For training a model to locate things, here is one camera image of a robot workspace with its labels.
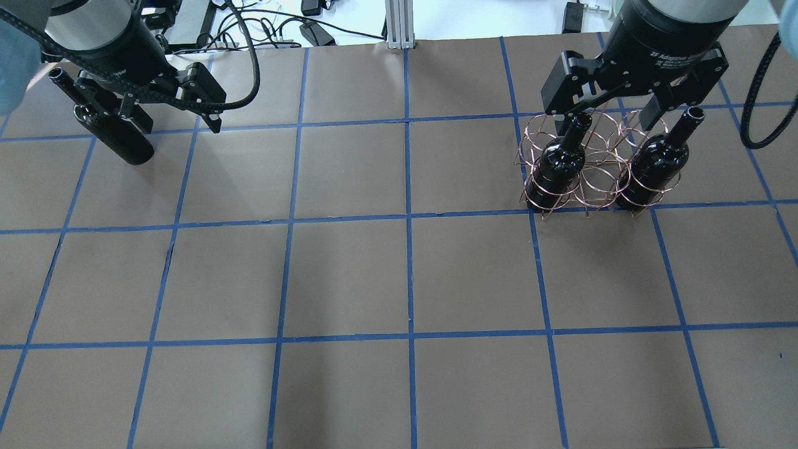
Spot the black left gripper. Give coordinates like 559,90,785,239
74,45,227,134

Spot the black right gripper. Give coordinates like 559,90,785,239
541,22,729,132

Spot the dark wine bottle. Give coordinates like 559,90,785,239
526,113,592,213
47,67,155,165

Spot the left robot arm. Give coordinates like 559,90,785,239
2,1,226,133

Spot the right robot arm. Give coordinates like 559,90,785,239
541,1,746,136

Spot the dark wine bottle in basket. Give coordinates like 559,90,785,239
526,113,592,213

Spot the black power adapter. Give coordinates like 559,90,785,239
299,22,337,47

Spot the copper wire wine basket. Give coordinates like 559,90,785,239
517,110,681,219

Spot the black braided left cable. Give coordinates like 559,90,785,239
0,0,261,113

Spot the black braided cable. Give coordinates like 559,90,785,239
740,30,798,150
0,0,261,113

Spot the black braided right cable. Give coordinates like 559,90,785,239
740,30,798,150

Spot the aluminium frame post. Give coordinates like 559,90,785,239
385,0,416,49

